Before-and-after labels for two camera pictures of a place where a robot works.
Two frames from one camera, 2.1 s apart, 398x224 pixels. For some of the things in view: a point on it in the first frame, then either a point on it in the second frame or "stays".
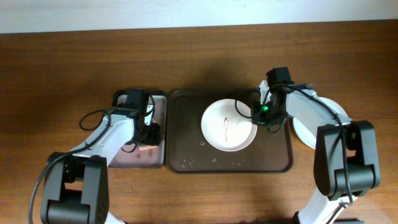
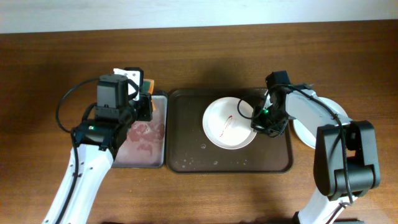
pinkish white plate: x=224 y=128 stays
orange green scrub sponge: x=141 y=147 → x=147 y=86
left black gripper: x=153 y=137 → x=145 y=101
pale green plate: x=321 y=115 stays
